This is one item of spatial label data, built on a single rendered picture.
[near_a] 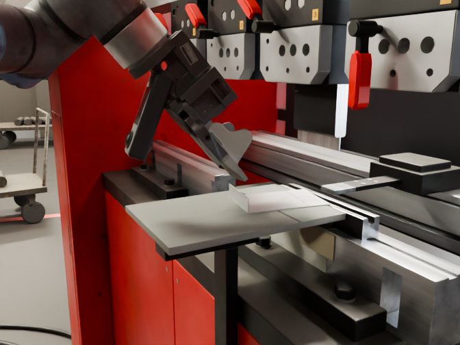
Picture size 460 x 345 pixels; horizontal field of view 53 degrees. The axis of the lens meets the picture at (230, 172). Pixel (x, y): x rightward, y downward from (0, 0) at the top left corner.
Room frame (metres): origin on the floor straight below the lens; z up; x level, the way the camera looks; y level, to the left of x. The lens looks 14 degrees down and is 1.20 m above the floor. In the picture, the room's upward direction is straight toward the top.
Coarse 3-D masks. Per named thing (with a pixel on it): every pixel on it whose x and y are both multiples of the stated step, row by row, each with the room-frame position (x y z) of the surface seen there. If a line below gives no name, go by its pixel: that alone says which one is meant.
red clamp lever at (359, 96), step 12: (360, 24) 0.51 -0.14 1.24; (372, 24) 0.52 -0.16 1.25; (360, 36) 0.52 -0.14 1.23; (372, 36) 0.53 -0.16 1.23; (360, 48) 0.52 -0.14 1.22; (360, 60) 0.52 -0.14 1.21; (360, 72) 0.51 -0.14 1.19; (348, 84) 0.53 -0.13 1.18; (360, 84) 0.52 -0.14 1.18; (348, 96) 0.52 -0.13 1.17; (360, 96) 0.52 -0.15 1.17; (360, 108) 0.53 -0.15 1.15
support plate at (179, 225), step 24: (216, 192) 0.71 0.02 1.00; (144, 216) 0.59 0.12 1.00; (168, 216) 0.59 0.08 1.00; (192, 216) 0.59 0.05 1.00; (216, 216) 0.59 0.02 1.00; (240, 216) 0.59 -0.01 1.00; (264, 216) 0.59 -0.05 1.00; (312, 216) 0.59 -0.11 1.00; (336, 216) 0.60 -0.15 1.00; (168, 240) 0.51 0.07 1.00; (192, 240) 0.51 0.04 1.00; (216, 240) 0.51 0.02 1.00; (240, 240) 0.53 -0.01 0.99
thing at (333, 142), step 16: (304, 96) 0.71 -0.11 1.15; (320, 96) 0.68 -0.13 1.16; (336, 96) 0.65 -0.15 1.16; (304, 112) 0.71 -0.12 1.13; (320, 112) 0.68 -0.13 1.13; (336, 112) 0.65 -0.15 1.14; (304, 128) 0.71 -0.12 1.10; (320, 128) 0.68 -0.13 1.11; (336, 128) 0.65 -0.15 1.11; (320, 144) 0.69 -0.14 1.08; (336, 144) 0.66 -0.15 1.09
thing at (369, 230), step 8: (296, 184) 0.76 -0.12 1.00; (312, 192) 0.71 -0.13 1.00; (328, 200) 0.68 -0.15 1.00; (336, 200) 0.67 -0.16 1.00; (336, 208) 0.63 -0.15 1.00; (344, 208) 0.64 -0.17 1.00; (352, 208) 0.63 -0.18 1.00; (352, 216) 0.60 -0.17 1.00; (360, 216) 0.59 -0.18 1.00; (368, 216) 0.60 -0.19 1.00; (376, 216) 0.59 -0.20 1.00; (336, 224) 0.63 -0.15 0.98; (344, 224) 0.61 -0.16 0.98; (352, 224) 0.60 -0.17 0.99; (360, 224) 0.59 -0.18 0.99; (368, 224) 0.59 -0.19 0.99; (376, 224) 0.59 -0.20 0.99; (344, 232) 0.61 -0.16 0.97; (352, 232) 0.60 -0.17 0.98; (360, 232) 0.59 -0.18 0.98; (368, 232) 0.59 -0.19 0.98; (376, 232) 0.59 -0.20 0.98
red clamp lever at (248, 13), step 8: (240, 0) 0.75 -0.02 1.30; (248, 0) 0.74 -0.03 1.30; (248, 8) 0.72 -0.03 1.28; (256, 8) 0.73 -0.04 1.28; (248, 16) 0.72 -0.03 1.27; (256, 16) 0.72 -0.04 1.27; (256, 24) 0.70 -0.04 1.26; (264, 24) 0.70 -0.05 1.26; (272, 24) 0.71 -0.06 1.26; (256, 32) 0.70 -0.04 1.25; (264, 32) 0.71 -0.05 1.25
